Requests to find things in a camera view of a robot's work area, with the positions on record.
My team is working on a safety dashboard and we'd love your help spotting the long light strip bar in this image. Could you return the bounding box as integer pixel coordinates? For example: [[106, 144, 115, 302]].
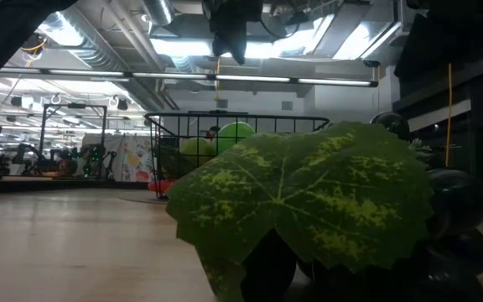
[[0, 66, 380, 88]]

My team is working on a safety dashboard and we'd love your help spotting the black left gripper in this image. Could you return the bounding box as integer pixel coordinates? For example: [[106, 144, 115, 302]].
[[202, 0, 264, 66]]

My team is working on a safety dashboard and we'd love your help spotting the black wire basket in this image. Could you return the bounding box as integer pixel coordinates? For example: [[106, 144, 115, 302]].
[[143, 111, 331, 200]]

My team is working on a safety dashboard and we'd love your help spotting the green apple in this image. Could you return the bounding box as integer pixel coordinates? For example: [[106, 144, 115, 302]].
[[216, 121, 257, 154]]

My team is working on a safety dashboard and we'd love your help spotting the green pear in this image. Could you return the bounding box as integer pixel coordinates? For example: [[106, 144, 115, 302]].
[[179, 137, 217, 169]]

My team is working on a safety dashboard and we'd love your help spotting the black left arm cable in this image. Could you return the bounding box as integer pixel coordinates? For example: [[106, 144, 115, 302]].
[[260, 16, 301, 39]]

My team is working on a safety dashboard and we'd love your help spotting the black metal gantry frame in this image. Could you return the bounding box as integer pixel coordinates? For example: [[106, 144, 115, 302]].
[[39, 102, 108, 180]]

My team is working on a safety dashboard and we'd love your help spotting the colourful printed cloth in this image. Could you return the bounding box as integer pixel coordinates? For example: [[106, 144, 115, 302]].
[[82, 133, 155, 183]]

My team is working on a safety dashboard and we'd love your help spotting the black grape bunch with leaf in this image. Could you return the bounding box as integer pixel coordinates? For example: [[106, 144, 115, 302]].
[[164, 112, 483, 302]]

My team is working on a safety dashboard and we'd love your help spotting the black aluminium table frame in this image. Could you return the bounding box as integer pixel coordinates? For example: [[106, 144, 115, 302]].
[[0, 175, 158, 196]]

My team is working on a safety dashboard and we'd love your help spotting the dark green cucumber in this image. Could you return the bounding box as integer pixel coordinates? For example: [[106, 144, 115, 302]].
[[157, 141, 184, 181]]

